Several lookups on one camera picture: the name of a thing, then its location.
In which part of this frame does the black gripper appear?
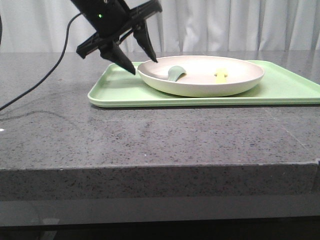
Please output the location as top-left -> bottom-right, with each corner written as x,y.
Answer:
72,0 -> 162,75

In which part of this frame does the white round plate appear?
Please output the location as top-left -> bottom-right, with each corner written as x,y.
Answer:
137,55 -> 265,98

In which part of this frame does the yellow plastic fork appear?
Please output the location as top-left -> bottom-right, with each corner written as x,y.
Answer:
214,68 -> 228,84

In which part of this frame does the teal green spoon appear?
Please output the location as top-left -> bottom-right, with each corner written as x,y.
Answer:
167,65 -> 187,82

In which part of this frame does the white pleated curtain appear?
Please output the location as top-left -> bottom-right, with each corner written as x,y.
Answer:
0,0 -> 320,53

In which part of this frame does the light green rectangular tray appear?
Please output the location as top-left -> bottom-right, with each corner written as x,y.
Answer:
87,60 -> 320,108

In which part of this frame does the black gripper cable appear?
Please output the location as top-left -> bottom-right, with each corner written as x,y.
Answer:
0,13 -> 83,111

